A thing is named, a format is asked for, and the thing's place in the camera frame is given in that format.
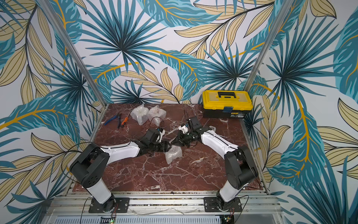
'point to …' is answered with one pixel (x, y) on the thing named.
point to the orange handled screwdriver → (126, 119)
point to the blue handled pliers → (118, 116)
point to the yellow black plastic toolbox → (226, 104)
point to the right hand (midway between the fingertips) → (171, 143)
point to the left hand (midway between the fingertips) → (168, 148)
